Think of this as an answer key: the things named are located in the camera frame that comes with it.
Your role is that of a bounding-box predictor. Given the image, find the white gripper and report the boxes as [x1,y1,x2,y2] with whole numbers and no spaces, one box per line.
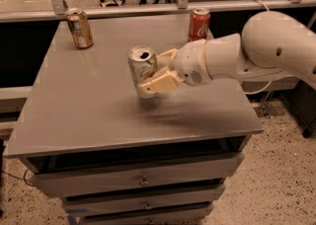
[137,39,211,95]

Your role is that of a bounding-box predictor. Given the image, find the white green 7up can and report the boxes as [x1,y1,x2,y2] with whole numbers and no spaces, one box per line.
[128,45,157,99]

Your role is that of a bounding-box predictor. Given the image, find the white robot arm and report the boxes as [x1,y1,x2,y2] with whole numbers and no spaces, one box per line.
[138,11,316,94]

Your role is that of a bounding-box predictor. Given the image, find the red coke can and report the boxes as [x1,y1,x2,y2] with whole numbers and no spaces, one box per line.
[189,7,210,41]

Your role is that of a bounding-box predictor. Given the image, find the brown gold soda can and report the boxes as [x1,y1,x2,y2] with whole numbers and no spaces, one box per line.
[65,8,94,49]

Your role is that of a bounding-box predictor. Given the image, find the grey drawer cabinet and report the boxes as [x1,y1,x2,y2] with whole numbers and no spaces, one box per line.
[4,13,265,225]

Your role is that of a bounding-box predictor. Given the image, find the middle grey drawer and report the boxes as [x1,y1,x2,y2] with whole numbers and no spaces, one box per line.
[62,184,225,217]

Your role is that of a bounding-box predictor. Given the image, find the grey drawer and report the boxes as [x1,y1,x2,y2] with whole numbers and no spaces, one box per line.
[68,202,213,225]
[62,184,225,217]
[31,152,244,197]

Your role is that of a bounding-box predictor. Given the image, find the top grey drawer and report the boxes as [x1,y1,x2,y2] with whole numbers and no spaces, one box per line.
[31,152,244,197]

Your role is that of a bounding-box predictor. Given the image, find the bottom grey drawer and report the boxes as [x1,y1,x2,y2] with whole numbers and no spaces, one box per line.
[68,202,213,225]

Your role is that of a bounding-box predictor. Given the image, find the white cable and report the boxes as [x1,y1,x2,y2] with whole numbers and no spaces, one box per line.
[244,0,275,96]

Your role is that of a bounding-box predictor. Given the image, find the black floor cable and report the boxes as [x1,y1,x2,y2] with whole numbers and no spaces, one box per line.
[0,168,36,188]

